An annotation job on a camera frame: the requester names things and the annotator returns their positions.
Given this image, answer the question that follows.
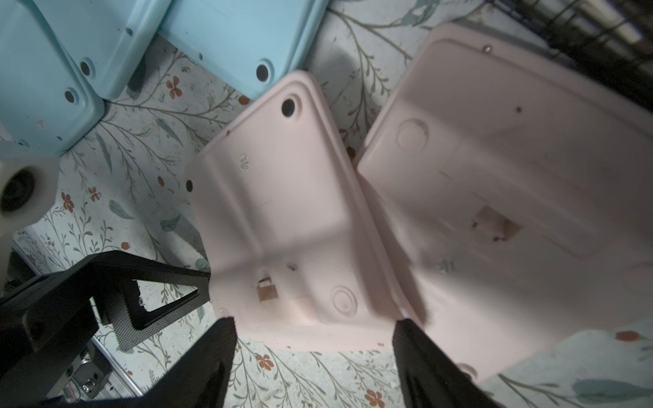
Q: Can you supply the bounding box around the light blue calculator upper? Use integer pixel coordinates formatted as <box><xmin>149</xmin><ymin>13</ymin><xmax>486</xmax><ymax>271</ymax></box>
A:
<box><xmin>158</xmin><ymin>0</ymin><xmax>328</xmax><ymax>100</ymax></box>

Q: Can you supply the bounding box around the light blue calculator lower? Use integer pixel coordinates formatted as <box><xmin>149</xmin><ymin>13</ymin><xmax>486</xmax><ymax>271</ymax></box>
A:
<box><xmin>1</xmin><ymin>1</ymin><xmax>105</xmax><ymax>156</ymax></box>

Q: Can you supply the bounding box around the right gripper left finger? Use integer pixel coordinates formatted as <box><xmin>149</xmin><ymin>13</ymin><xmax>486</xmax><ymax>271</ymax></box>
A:
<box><xmin>76</xmin><ymin>317</ymin><xmax>237</xmax><ymax>407</ymax></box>

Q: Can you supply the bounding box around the light blue calculator middle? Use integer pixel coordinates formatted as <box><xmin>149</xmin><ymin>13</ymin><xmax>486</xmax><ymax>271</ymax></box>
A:
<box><xmin>36</xmin><ymin>0</ymin><xmax>171</xmax><ymax>100</ymax></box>

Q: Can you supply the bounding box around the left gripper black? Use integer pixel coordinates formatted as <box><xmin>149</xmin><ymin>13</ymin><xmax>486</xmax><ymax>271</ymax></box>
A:
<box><xmin>1</xmin><ymin>251</ymin><xmax>209</xmax><ymax>393</ymax></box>

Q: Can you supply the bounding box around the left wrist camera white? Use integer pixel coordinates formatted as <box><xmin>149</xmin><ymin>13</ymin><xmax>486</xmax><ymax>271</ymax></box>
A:
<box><xmin>1</xmin><ymin>141</ymin><xmax>60</xmax><ymax>282</ymax></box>

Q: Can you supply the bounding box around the black wire desk organizer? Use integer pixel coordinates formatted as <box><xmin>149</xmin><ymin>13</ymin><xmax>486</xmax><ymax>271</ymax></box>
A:
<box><xmin>491</xmin><ymin>0</ymin><xmax>652</xmax><ymax>112</ymax></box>

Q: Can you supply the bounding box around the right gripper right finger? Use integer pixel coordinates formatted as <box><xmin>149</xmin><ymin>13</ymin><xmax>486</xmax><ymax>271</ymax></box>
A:
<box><xmin>392</xmin><ymin>319</ymin><xmax>498</xmax><ymax>408</ymax></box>

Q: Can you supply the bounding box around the light blue calculator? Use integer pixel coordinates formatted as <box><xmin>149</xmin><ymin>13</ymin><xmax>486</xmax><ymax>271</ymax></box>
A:
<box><xmin>1</xmin><ymin>1</ymin><xmax>105</xmax><ymax>156</ymax></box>
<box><xmin>36</xmin><ymin>0</ymin><xmax>171</xmax><ymax>100</ymax></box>
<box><xmin>158</xmin><ymin>0</ymin><xmax>328</xmax><ymax>100</ymax></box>

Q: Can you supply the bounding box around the pink calculator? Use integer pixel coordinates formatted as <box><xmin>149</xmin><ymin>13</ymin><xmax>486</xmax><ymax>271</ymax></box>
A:
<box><xmin>355</xmin><ymin>22</ymin><xmax>652</xmax><ymax>381</ymax></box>
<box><xmin>186</xmin><ymin>71</ymin><xmax>416</xmax><ymax>352</ymax></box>

